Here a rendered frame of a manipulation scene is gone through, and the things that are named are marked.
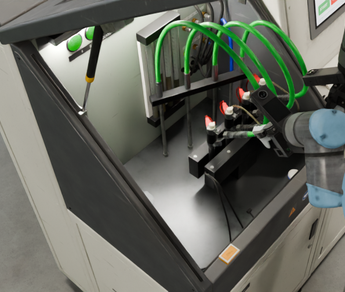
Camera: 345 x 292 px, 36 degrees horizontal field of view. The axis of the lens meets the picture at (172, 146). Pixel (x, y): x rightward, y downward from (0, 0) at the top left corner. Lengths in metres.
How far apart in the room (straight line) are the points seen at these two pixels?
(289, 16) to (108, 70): 0.56
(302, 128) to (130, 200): 0.45
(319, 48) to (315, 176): 0.85
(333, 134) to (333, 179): 0.09
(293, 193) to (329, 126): 0.54
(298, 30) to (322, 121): 0.72
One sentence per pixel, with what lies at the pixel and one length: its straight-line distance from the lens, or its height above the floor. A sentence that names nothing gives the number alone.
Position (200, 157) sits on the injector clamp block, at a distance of 1.59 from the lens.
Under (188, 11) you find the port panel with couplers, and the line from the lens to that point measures 1.69.
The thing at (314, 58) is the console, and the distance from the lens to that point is 1.85.
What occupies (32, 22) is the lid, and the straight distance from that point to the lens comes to 1.10.
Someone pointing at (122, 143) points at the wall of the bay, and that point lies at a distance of 1.72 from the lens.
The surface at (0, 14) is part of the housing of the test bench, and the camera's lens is 1.32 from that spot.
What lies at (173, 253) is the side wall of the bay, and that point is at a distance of 1.33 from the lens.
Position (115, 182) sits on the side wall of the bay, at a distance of 1.30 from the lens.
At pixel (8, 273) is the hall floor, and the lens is 2.65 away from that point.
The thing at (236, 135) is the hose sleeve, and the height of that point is 1.13.
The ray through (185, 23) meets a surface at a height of 1.42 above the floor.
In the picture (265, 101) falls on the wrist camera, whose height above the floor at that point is 1.34.
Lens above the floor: 2.18
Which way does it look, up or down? 48 degrees down
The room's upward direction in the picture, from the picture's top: 5 degrees counter-clockwise
